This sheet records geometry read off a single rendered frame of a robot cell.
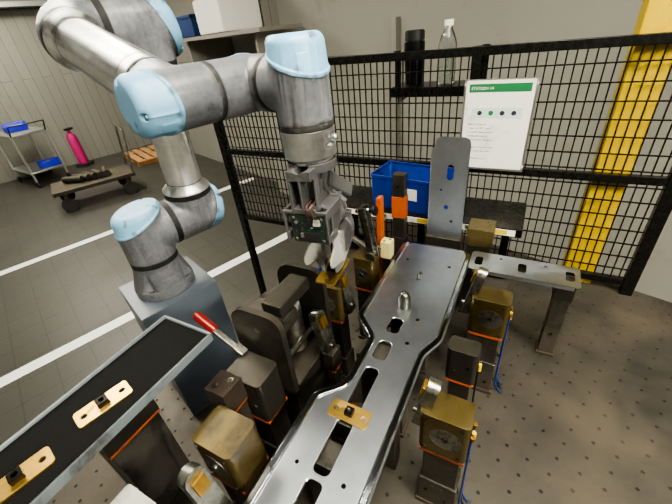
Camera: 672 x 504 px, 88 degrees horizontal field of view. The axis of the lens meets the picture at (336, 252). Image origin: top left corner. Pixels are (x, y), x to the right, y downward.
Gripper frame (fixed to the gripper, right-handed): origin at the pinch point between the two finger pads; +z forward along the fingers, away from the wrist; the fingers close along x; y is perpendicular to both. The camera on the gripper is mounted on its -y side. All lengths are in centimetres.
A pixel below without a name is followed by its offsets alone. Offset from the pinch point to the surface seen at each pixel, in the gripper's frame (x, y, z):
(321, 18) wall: -114, -280, -43
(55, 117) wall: -671, -371, 46
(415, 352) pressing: 13.9, -8.8, 29.2
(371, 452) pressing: 10.4, 15.9, 29.1
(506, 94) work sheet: 29, -89, -11
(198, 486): -11.2, 32.8, 20.1
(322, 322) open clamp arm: -6.6, -4.6, 20.9
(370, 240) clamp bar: -4.1, -36.1, 17.5
